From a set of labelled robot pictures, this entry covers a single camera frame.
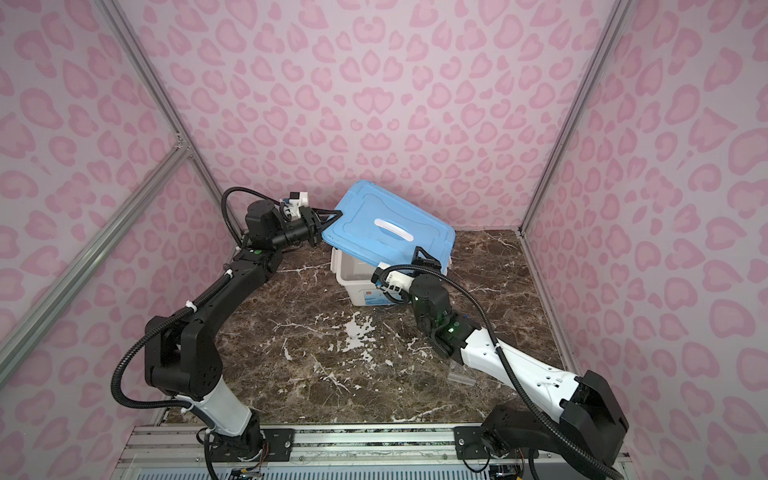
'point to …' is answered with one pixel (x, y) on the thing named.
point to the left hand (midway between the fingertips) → (342, 209)
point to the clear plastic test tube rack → (462, 378)
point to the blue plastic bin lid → (385, 227)
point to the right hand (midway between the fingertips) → (420, 250)
